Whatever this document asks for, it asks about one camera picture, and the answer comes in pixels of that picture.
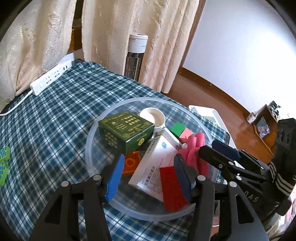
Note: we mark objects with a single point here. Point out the white medicine box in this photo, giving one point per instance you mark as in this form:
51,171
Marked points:
157,162

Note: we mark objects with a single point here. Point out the white power strip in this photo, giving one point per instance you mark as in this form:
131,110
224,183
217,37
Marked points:
49,77

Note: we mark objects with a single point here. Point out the white cup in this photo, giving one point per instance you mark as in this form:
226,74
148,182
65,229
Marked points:
153,117

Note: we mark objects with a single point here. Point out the pink bent foam roller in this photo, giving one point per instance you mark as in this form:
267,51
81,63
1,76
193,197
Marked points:
193,156

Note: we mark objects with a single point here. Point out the red toy brick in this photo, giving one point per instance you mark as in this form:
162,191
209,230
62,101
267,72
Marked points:
171,187

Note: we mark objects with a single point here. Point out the dark green printed box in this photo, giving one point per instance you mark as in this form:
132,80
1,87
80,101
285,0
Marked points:
124,132

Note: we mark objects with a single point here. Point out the orange toy block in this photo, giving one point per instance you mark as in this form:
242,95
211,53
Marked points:
131,163

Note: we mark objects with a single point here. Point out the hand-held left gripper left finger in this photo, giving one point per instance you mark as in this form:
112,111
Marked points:
114,178

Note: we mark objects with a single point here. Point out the cream patterned curtain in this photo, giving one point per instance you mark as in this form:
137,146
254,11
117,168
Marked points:
150,27
34,46

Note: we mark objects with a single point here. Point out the white tower heater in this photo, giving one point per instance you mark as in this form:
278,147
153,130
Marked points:
138,44

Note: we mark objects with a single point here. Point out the small wooden shelf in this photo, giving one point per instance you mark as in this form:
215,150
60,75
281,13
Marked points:
266,111

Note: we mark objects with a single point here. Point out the white mug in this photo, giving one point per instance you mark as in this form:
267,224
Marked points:
251,117

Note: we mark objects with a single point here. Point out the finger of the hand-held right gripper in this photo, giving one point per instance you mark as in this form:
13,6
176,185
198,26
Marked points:
225,148
212,157

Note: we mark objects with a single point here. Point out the green and pink block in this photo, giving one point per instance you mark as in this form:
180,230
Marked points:
182,132

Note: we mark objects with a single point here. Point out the white plastic basket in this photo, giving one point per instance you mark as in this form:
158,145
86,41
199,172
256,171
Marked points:
208,111

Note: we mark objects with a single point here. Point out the clear plastic bowl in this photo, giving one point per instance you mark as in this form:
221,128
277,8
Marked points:
108,115

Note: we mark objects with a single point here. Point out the green brick with blue studs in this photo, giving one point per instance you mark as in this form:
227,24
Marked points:
3,172
4,153

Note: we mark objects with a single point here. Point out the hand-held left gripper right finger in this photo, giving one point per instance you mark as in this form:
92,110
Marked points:
182,178

